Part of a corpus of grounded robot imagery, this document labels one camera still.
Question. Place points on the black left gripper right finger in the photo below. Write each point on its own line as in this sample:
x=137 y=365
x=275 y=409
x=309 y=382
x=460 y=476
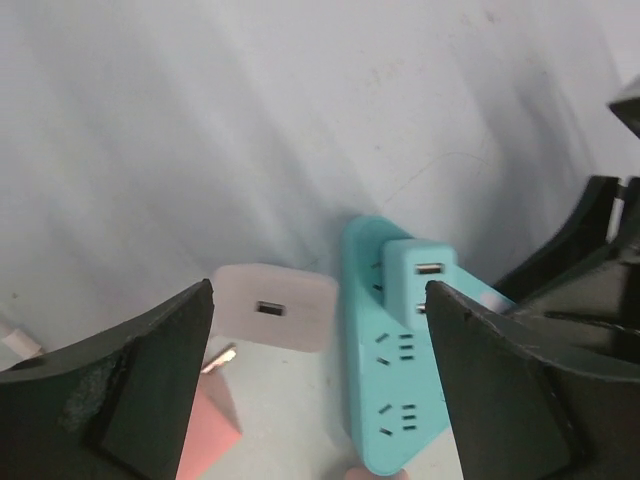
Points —
x=525 y=406

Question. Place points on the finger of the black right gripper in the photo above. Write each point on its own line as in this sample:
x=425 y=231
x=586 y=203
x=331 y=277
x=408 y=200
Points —
x=582 y=287

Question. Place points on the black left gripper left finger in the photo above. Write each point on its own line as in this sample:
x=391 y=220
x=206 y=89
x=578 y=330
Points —
x=115 y=405

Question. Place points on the pink cube socket adapter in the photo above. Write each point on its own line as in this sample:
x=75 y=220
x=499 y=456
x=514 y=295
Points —
x=213 y=428

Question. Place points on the teal power strip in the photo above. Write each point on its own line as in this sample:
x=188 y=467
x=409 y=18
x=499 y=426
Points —
x=396 y=402

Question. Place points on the white plug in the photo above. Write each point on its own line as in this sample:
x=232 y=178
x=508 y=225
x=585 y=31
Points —
x=274 y=306

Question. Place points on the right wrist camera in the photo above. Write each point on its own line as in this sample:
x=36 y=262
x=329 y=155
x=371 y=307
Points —
x=626 y=106

